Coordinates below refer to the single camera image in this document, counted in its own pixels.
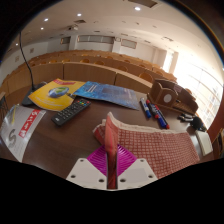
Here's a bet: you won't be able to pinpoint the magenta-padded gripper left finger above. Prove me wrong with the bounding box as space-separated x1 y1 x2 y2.
65 144 108 191

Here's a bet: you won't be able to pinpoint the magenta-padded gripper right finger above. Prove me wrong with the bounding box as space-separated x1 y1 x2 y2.
117 148 158 191

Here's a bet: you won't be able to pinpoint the red white checked towel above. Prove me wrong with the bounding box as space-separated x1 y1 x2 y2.
92 111 201 190

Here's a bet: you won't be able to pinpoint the red marker pen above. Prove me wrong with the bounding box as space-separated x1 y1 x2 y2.
155 104 171 130

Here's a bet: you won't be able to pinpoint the black remote control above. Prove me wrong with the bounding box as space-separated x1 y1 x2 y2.
50 98 92 127

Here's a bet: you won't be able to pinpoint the blue white marker pen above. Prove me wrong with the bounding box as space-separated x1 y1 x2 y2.
139 97 152 119

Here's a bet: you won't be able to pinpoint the dark marker with red cap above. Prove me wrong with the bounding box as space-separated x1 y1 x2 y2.
145 99 161 120

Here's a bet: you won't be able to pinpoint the black marker pen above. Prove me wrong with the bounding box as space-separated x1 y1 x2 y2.
179 112 195 119
178 116 194 123

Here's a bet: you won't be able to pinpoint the white paper pad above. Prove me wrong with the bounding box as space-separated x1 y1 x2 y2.
194 129 214 157

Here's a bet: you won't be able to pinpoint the black handheld microphone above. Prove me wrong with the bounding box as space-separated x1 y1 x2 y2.
189 115 208 133

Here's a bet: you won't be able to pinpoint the white brochure with red stripe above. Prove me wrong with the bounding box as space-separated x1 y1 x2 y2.
0 104 47 163

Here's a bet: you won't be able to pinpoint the wooden desk organizer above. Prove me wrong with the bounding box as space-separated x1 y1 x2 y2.
147 78 199 116

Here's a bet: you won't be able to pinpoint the blue printed booklet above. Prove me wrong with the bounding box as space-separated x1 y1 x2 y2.
72 80 141 111

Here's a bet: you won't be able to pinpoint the yellow booklet with globe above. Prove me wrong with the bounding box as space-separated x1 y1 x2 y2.
27 78 86 112

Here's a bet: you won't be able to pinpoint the black gooseneck desk microphone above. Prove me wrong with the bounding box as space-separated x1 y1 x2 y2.
18 31 48 107

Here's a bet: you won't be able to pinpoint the large bright window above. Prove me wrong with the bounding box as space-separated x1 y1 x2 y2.
173 54 223 129

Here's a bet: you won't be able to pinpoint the rows of wooden auditorium seats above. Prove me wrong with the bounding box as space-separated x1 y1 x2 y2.
1 49 178 96

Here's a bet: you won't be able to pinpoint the ceiling projector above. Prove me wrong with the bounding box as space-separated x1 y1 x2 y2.
67 24 80 32

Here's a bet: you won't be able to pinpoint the round ceiling lights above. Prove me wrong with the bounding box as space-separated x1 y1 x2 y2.
14 5 143 38

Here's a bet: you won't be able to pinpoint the ceiling air vent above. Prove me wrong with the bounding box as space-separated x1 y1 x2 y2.
128 0 158 9

